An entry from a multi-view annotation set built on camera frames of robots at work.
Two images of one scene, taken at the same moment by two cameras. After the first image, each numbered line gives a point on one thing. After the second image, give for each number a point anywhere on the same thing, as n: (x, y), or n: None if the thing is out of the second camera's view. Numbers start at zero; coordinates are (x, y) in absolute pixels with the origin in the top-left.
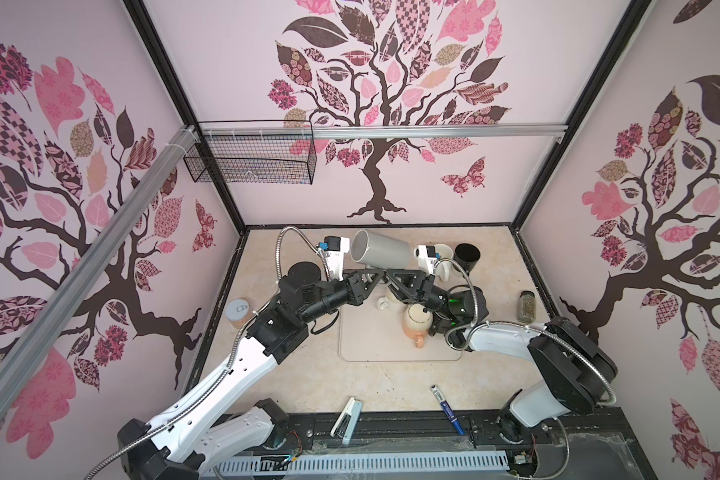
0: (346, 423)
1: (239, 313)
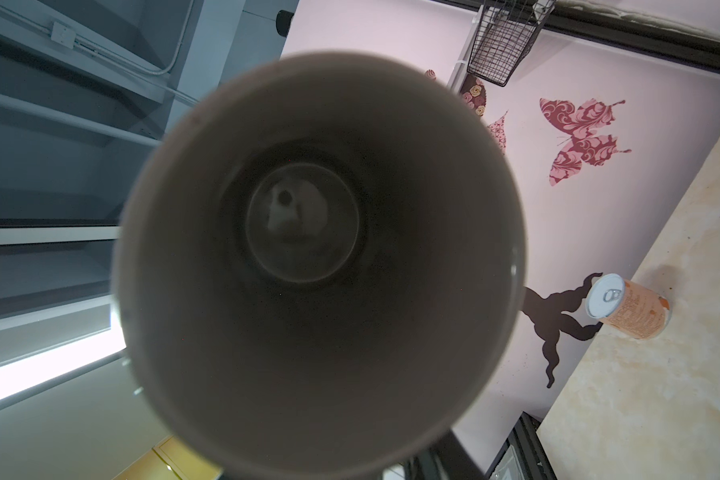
0: None
1: (628, 307)
